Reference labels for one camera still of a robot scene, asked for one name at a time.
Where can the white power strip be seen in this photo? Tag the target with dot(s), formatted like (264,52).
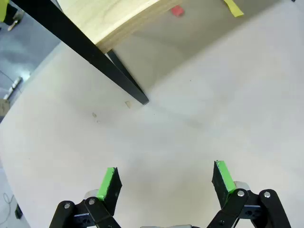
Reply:
(16,82)

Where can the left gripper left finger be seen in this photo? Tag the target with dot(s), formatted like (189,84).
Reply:
(104,183)

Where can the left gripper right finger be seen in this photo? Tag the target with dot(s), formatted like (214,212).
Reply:
(225,180)

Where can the red paper scrap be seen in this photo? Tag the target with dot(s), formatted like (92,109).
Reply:
(177,11)

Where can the two-tier wooden shelf black frame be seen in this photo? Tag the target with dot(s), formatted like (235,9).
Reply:
(95,21)

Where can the person in yellow apron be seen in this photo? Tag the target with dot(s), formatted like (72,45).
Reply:
(3,9)

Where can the small black box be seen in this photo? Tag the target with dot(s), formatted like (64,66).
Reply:
(18,211)

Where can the brown cardboard piece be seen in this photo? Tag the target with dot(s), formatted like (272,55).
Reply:
(3,108)

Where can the beige paper scrap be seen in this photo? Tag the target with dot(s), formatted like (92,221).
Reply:
(128,104)

